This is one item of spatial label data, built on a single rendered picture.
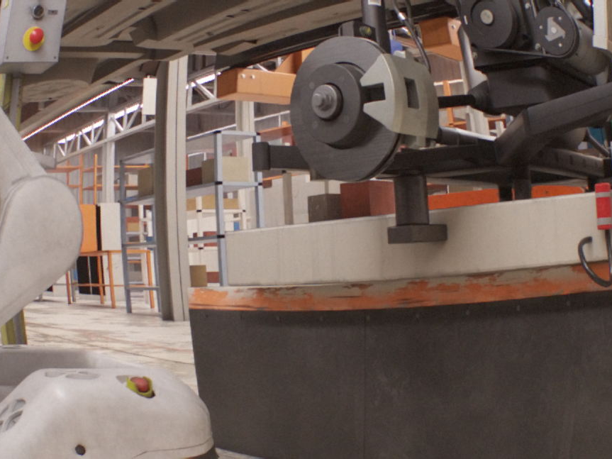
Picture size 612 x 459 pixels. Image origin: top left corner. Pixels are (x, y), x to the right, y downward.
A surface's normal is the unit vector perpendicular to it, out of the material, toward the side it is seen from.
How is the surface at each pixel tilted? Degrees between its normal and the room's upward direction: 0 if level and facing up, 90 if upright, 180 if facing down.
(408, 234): 90
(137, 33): 124
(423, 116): 105
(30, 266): 89
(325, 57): 90
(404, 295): 90
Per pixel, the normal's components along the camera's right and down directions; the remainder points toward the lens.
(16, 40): 0.66, -0.07
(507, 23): -0.74, 0.00
